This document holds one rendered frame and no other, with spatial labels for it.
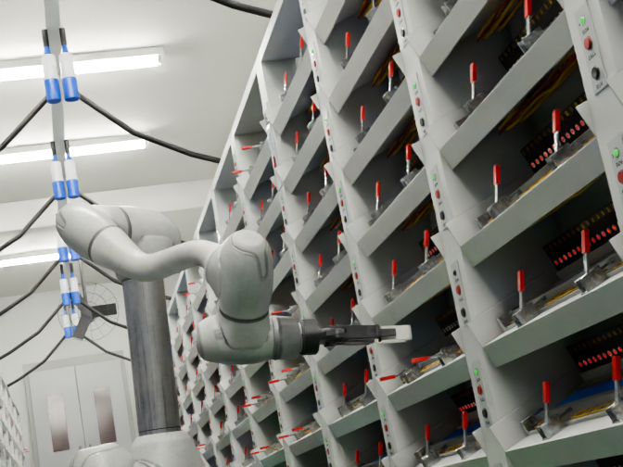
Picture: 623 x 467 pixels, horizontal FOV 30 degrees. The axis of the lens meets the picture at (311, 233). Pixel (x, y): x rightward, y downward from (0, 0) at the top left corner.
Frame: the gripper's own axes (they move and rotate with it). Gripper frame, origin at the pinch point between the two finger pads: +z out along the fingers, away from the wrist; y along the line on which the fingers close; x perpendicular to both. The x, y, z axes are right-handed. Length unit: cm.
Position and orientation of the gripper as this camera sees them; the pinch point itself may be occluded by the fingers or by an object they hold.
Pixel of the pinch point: (393, 334)
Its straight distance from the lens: 247.0
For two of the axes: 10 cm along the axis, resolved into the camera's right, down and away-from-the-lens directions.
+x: 0.6, 9.7, -2.5
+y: -1.9, 2.6, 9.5
